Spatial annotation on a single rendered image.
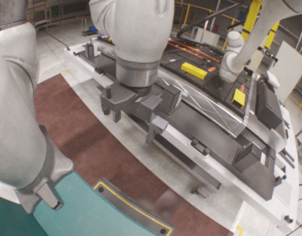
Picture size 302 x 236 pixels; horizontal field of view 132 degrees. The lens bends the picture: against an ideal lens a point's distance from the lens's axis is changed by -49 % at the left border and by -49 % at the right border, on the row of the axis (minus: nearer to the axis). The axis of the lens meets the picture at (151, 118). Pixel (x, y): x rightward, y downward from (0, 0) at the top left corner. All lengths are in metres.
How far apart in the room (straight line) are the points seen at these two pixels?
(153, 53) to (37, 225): 0.41
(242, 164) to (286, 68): 5.03
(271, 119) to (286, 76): 4.74
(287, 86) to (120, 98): 5.58
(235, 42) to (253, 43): 0.18
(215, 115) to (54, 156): 0.71
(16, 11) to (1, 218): 0.37
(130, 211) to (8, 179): 0.88
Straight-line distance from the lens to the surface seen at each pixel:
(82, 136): 1.70
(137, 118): 1.30
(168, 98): 0.62
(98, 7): 0.34
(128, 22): 0.21
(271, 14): 0.54
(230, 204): 1.77
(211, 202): 1.60
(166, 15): 0.22
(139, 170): 1.42
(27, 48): 0.35
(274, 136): 0.98
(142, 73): 0.24
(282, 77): 5.53
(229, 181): 0.70
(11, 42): 0.34
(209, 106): 0.73
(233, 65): 0.68
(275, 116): 0.85
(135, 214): 1.02
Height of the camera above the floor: 1.34
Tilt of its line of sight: 47 degrees down
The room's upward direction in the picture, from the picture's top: 12 degrees clockwise
